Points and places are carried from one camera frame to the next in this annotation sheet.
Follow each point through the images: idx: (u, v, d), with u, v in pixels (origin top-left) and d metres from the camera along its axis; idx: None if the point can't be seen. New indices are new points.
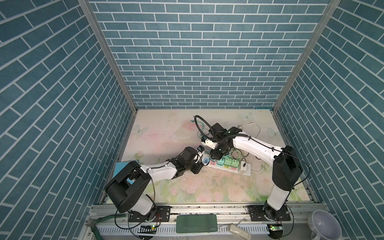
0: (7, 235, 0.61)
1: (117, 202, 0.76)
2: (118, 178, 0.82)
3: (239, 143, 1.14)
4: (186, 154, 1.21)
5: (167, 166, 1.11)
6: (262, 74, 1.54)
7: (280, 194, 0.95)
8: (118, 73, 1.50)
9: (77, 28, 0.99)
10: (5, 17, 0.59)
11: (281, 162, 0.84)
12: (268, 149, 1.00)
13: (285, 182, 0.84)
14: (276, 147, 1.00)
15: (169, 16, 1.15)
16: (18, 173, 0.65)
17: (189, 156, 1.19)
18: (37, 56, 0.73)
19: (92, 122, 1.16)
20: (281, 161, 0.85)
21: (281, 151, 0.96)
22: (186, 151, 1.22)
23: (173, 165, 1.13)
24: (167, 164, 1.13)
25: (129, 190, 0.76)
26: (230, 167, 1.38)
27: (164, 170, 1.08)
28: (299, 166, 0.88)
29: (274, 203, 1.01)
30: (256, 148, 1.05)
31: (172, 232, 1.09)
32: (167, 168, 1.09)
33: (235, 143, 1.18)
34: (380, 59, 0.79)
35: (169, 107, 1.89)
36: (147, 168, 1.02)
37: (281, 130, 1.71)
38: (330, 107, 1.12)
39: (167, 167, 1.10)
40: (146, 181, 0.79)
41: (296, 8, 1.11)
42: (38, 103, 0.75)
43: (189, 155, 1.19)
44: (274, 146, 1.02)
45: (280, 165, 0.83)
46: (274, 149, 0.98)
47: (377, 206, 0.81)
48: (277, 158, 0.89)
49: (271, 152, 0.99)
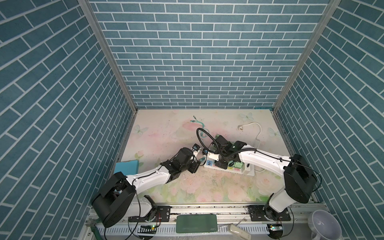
0: (7, 235, 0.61)
1: (103, 216, 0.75)
2: (103, 192, 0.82)
3: (245, 157, 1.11)
4: (181, 156, 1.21)
5: (159, 172, 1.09)
6: (262, 74, 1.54)
7: (281, 196, 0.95)
8: (118, 73, 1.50)
9: (77, 28, 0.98)
10: (5, 17, 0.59)
11: (292, 173, 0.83)
12: (276, 161, 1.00)
13: (301, 194, 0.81)
14: (284, 158, 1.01)
15: (169, 16, 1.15)
16: (18, 173, 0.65)
17: (184, 159, 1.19)
18: (37, 56, 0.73)
19: (92, 122, 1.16)
20: (292, 172, 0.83)
21: (290, 160, 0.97)
22: (180, 153, 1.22)
23: (166, 170, 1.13)
24: (159, 171, 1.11)
25: (114, 204, 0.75)
26: (233, 169, 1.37)
27: (156, 177, 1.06)
28: (312, 175, 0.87)
29: (275, 204, 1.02)
30: (263, 161, 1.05)
31: (172, 232, 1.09)
32: (161, 174, 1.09)
33: (242, 158, 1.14)
34: (380, 59, 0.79)
35: (169, 107, 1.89)
36: (135, 179, 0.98)
37: (281, 130, 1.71)
38: (330, 108, 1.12)
39: (159, 175, 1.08)
40: (131, 193, 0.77)
41: (296, 8, 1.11)
42: (38, 103, 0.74)
43: (184, 157, 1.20)
44: (282, 156, 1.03)
45: (292, 176, 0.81)
46: (283, 160, 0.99)
47: (377, 206, 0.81)
48: (287, 168, 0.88)
49: (280, 163, 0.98)
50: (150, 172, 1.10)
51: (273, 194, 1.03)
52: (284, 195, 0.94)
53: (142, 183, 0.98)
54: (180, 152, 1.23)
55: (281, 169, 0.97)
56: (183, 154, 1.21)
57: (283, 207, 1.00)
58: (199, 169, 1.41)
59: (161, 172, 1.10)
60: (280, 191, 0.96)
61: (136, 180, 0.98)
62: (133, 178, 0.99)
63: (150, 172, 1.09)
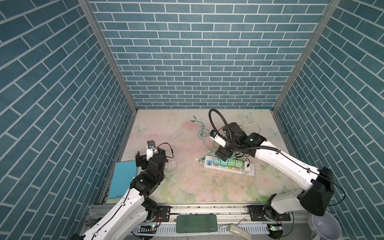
0: (7, 235, 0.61)
1: None
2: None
3: (264, 155, 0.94)
4: (152, 166, 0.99)
5: (126, 205, 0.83)
6: (262, 74, 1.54)
7: (289, 200, 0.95)
8: (118, 73, 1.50)
9: (77, 28, 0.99)
10: (5, 17, 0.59)
11: (319, 189, 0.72)
12: (303, 170, 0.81)
13: (317, 208, 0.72)
14: (313, 169, 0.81)
15: (169, 16, 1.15)
16: (18, 173, 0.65)
17: (157, 168, 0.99)
18: (37, 56, 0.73)
19: (92, 122, 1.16)
20: (320, 187, 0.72)
21: (318, 173, 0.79)
22: (151, 162, 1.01)
23: (135, 195, 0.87)
24: (126, 201, 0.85)
25: None
26: (233, 169, 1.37)
27: (125, 212, 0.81)
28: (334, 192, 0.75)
29: (279, 208, 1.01)
30: (286, 166, 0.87)
31: (172, 232, 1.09)
32: (129, 205, 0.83)
33: (256, 155, 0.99)
34: (380, 59, 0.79)
35: (169, 107, 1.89)
36: (94, 234, 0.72)
37: (281, 130, 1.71)
38: (330, 107, 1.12)
39: (126, 207, 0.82)
40: None
41: (296, 8, 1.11)
42: (38, 103, 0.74)
43: (156, 167, 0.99)
44: (310, 166, 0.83)
45: (320, 192, 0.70)
46: (311, 171, 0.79)
47: (377, 206, 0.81)
48: (315, 182, 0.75)
49: (307, 174, 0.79)
50: (116, 208, 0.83)
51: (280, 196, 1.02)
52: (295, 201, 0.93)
53: (105, 234, 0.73)
54: (149, 161, 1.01)
55: (307, 182, 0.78)
56: (154, 164, 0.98)
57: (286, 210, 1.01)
58: (199, 169, 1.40)
59: (129, 201, 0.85)
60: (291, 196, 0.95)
61: (96, 235, 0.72)
62: (91, 232, 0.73)
63: (114, 209, 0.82)
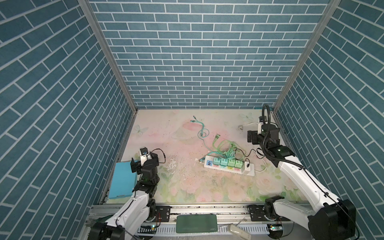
0: (7, 235, 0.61)
1: None
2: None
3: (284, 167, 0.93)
4: (146, 173, 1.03)
5: (137, 198, 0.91)
6: (262, 74, 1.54)
7: (296, 212, 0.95)
8: (118, 73, 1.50)
9: (77, 28, 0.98)
10: (5, 17, 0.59)
11: (330, 213, 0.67)
12: (319, 192, 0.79)
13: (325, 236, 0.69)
14: (331, 194, 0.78)
15: (169, 16, 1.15)
16: (18, 173, 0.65)
17: (151, 174, 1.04)
18: (37, 56, 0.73)
19: (92, 122, 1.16)
20: (331, 212, 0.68)
21: (337, 201, 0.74)
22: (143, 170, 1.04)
23: (142, 193, 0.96)
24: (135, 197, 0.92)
25: None
26: (233, 169, 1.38)
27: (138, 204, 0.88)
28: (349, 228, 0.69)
29: (279, 210, 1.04)
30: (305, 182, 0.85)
31: (172, 232, 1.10)
32: (140, 198, 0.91)
33: (279, 165, 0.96)
34: (380, 59, 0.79)
35: (169, 107, 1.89)
36: (116, 219, 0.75)
37: (281, 130, 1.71)
38: (330, 107, 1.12)
39: (139, 199, 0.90)
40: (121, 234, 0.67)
41: (296, 8, 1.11)
42: (38, 103, 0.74)
43: (150, 172, 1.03)
44: (329, 191, 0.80)
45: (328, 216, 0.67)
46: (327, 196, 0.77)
47: (377, 206, 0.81)
48: (328, 207, 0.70)
49: (322, 197, 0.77)
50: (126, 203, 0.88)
51: (288, 204, 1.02)
52: (302, 218, 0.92)
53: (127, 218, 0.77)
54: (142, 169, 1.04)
55: (319, 204, 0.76)
56: (147, 171, 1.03)
57: (286, 217, 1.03)
58: (199, 169, 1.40)
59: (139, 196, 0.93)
60: (300, 211, 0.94)
61: (119, 219, 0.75)
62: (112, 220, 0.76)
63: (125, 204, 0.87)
